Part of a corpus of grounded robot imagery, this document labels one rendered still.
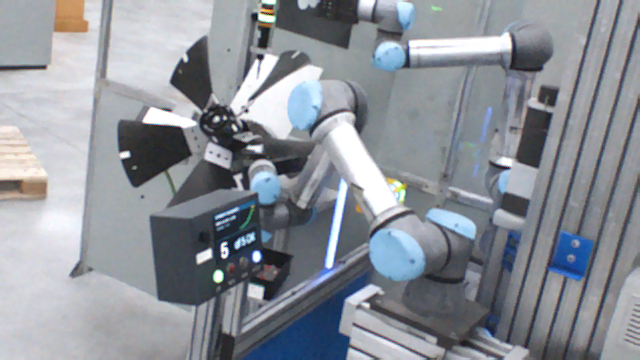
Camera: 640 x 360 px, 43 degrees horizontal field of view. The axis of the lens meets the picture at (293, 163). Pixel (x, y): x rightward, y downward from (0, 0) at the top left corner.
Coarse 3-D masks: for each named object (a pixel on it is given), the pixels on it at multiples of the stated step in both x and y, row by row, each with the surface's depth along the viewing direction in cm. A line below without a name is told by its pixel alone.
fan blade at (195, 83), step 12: (204, 36) 269; (192, 48) 272; (204, 48) 267; (180, 60) 275; (192, 60) 270; (204, 60) 265; (192, 72) 269; (204, 72) 264; (180, 84) 275; (192, 84) 270; (204, 84) 264; (192, 96) 270; (204, 96) 264; (204, 108) 265
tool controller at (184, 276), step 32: (224, 192) 185; (256, 192) 184; (160, 224) 167; (192, 224) 163; (224, 224) 173; (256, 224) 184; (160, 256) 168; (192, 256) 164; (160, 288) 170; (192, 288) 166; (224, 288) 174
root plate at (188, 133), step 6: (186, 126) 257; (192, 126) 257; (198, 126) 257; (186, 132) 258; (192, 132) 257; (198, 132) 257; (186, 138) 258; (192, 138) 258; (198, 138) 258; (204, 138) 258; (192, 144) 259; (204, 144) 259; (192, 150) 260; (198, 150) 259
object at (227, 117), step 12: (216, 108) 254; (228, 108) 251; (204, 120) 253; (228, 120) 250; (240, 120) 262; (204, 132) 250; (216, 132) 248; (228, 132) 249; (240, 132) 255; (216, 144) 253; (228, 144) 253; (240, 144) 257
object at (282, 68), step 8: (280, 56) 270; (296, 56) 259; (304, 56) 256; (280, 64) 264; (288, 64) 258; (296, 64) 254; (304, 64) 252; (272, 72) 264; (280, 72) 256; (288, 72) 253; (264, 80) 265; (272, 80) 255; (280, 80) 252; (264, 88) 255; (256, 96) 254
